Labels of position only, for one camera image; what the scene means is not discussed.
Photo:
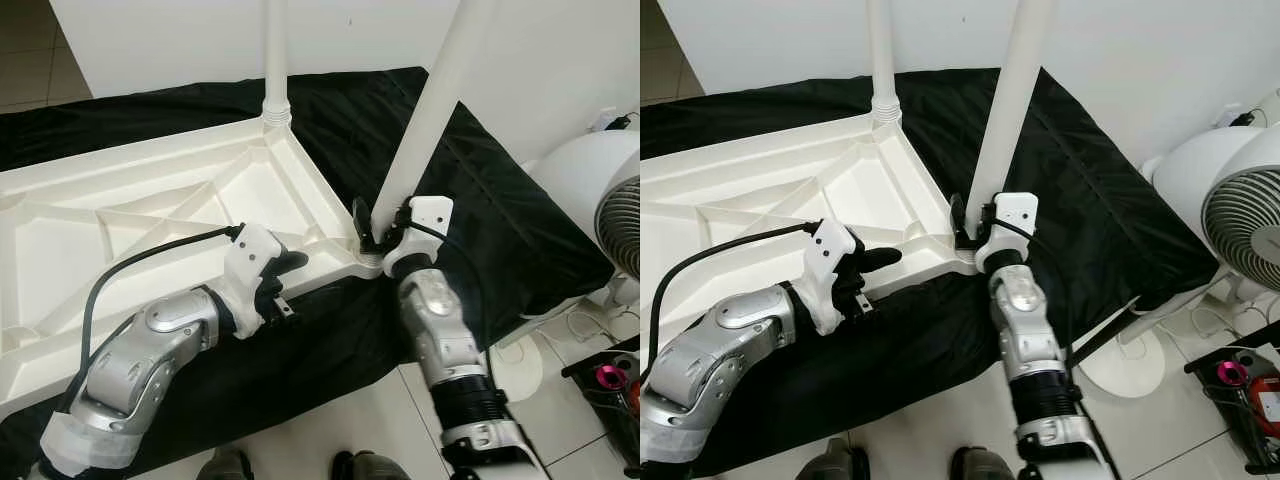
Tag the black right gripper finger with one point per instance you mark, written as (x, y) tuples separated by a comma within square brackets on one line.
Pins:
[(958, 218), (362, 222)]

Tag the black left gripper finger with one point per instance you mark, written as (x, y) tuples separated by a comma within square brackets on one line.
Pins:
[(290, 262), (878, 258)]

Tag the white plastic table leg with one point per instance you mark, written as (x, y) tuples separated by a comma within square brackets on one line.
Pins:
[(1015, 100), (276, 50), (883, 50), (430, 100)]

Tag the white plastic table top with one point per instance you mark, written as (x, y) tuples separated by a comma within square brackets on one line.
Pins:
[(150, 200), (760, 190)]

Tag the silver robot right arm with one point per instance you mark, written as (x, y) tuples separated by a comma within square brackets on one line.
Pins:
[(440, 320), (1025, 320)]

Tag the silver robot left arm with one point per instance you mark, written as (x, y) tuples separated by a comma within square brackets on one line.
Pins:
[(140, 370), (720, 365)]

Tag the black quilted cloth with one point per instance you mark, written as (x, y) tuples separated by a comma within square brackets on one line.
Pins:
[(1100, 220), (520, 230)]

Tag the dark metal bar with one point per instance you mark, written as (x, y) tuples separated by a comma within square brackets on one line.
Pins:
[(1100, 330)]

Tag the grey robot left leg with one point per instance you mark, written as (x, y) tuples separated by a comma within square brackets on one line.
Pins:
[(225, 466), (835, 463)]

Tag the white round fan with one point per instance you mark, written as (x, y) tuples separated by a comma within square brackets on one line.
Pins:
[(590, 175), (1220, 180)]

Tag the red box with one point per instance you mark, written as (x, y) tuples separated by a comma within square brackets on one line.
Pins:
[(634, 395), (1265, 405)]

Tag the black rack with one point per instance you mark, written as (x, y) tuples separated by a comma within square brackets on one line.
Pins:
[(1215, 375), (590, 375)]

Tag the magenta hair dryer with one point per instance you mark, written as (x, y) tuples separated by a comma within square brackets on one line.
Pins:
[(608, 378), (1230, 375)]

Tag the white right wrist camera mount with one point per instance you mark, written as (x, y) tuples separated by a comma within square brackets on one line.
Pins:
[(425, 215), (1012, 215)]

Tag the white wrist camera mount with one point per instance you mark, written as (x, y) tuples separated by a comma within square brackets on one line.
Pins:
[(830, 255), (250, 255), (1012, 215), (425, 215)]

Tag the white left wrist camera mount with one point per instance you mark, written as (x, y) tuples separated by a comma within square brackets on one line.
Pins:
[(830, 255), (250, 255)]

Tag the white wall socket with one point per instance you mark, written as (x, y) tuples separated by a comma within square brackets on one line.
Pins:
[(608, 120), (1232, 115)]

